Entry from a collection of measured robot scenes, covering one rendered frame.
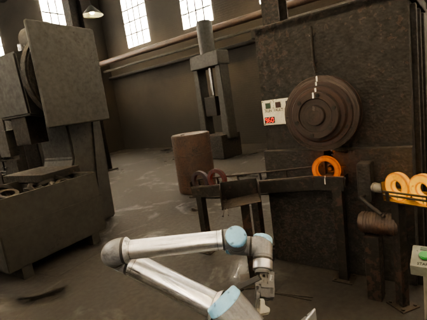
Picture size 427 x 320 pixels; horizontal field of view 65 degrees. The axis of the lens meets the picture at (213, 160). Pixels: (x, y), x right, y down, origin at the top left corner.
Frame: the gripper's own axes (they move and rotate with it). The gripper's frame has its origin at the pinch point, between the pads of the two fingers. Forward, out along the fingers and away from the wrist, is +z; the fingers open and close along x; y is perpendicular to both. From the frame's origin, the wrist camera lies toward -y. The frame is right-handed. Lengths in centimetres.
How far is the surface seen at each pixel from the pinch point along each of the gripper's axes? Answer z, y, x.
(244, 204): -75, -8, 42
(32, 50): -220, -218, 33
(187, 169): -233, -99, 246
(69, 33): -267, -203, 46
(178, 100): -737, -253, 613
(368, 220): -62, 62, 26
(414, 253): -24, 59, -23
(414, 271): -18, 57, -23
